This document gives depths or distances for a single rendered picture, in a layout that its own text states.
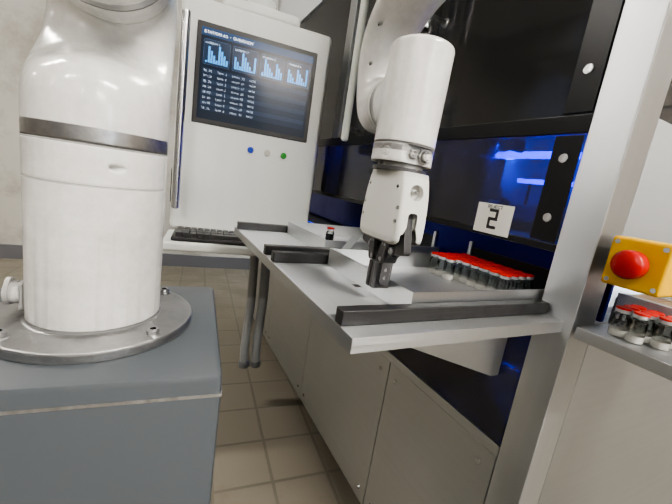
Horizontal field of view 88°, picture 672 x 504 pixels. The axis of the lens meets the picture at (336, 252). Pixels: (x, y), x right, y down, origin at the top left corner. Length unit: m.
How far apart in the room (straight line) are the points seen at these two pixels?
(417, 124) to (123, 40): 0.33
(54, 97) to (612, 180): 0.68
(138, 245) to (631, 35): 0.71
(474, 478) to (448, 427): 0.10
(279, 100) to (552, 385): 1.15
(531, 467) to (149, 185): 0.74
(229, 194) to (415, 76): 0.96
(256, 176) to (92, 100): 1.00
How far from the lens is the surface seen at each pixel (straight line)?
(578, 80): 0.75
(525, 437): 0.78
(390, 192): 0.48
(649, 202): 0.77
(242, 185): 1.34
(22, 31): 3.97
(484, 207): 0.78
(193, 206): 1.34
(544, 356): 0.72
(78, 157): 0.37
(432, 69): 0.50
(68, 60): 0.39
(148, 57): 0.46
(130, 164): 0.38
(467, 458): 0.89
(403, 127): 0.48
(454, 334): 0.50
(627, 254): 0.61
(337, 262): 0.67
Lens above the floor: 1.05
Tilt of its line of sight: 11 degrees down
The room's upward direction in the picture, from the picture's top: 9 degrees clockwise
